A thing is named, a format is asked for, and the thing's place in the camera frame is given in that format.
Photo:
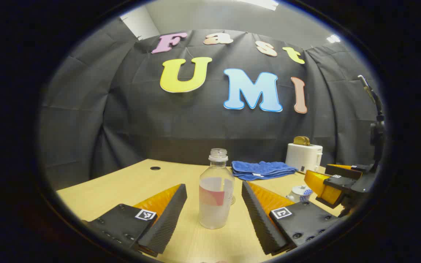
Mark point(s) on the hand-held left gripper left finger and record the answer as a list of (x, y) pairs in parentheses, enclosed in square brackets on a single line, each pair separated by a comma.
[(166, 223)]

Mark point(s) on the brown bread slice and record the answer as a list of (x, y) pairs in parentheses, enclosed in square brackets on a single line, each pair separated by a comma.
[(301, 141)]

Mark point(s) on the black backdrop cloth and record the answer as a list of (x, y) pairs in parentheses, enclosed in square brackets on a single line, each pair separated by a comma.
[(181, 128)]

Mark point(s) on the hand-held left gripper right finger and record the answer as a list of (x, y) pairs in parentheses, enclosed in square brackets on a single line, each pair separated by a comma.
[(260, 219)]

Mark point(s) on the clear plastic water bottle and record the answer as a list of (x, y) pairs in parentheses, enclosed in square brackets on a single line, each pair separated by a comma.
[(216, 208)]

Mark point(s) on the small ceiling light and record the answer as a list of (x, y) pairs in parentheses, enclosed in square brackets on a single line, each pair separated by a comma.
[(333, 38)]

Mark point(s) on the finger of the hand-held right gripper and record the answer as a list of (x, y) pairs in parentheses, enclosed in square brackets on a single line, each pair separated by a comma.
[(323, 188), (342, 171)]

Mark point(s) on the folded blue towel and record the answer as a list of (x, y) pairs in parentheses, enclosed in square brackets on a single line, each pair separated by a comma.
[(261, 170)]

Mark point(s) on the white toaster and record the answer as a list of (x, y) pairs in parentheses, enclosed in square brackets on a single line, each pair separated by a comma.
[(303, 157)]

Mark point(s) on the white blue-patterned teacup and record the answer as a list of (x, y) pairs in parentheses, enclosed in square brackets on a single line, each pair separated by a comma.
[(302, 198)]

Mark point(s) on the long ceiling light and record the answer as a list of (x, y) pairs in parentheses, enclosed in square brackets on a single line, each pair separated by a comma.
[(260, 3)]

